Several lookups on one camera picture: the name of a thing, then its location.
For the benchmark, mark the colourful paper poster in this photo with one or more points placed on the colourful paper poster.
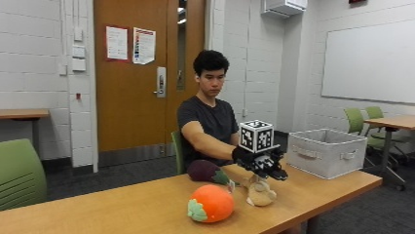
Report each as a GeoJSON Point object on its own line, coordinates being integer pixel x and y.
{"type": "Point", "coordinates": [144, 46]}

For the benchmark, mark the white whiteboard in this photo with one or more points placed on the white whiteboard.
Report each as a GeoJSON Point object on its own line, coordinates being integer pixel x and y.
{"type": "Point", "coordinates": [371, 63]}

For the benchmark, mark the white wall unit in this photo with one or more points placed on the white wall unit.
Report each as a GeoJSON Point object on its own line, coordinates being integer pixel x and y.
{"type": "Point", "coordinates": [283, 7]}

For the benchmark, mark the wooden side table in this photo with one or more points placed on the wooden side table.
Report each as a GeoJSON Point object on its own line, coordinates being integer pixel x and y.
{"type": "Point", "coordinates": [388, 130]}
{"type": "Point", "coordinates": [24, 114]}

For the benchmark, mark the orange plush tomato toy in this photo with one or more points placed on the orange plush tomato toy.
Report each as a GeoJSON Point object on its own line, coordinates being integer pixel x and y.
{"type": "Point", "coordinates": [211, 203]}

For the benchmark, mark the wooden door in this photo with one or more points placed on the wooden door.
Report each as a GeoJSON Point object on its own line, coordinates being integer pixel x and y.
{"type": "Point", "coordinates": [133, 74]}

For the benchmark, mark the grey fabric storage bin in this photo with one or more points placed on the grey fabric storage bin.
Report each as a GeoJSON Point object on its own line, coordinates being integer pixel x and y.
{"type": "Point", "coordinates": [324, 152]}

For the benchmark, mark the purple plush eggplant toy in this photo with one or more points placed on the purple plush eggplant toy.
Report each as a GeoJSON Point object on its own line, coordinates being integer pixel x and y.
{"type": "Point", "coordinates": [207, 171]}

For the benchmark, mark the the person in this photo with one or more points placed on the the person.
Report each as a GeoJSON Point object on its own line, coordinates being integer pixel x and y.
{"type": "Point", "coordinates": [207, 120]}

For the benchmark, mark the white paper notice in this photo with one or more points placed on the white paper notice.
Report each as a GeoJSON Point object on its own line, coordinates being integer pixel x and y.
{"type": "Point", "coordinates": [116, 43]}

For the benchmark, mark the green chair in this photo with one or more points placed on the green chair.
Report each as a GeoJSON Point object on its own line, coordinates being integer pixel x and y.
{"type": "Point", "coordinates": [380, 126]}
{"type": "Point", "coordinates": [178, 152]}
{"type": "Point", "coordinates": [19, 175]}
{"type": "Point", "coordinates": [355, 121]}

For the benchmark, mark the white marker cube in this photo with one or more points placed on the white marker cube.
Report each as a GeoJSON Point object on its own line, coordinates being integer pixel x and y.
{"type": "Point", "coordinates": [257, 136]}

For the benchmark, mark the beige plush toy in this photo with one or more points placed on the beige plush toy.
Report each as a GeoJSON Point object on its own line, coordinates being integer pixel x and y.
{"type": "Point", "coordinates": [261, 193]}

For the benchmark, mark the white wall switch box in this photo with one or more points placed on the white wall switch box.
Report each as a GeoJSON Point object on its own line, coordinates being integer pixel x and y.
{"type": "Point", "coordinates": [78, 64]}
{"type": "Point", "coordinates": [77, 33]}
{"type": "Point", "coordinates": [78, 51]}

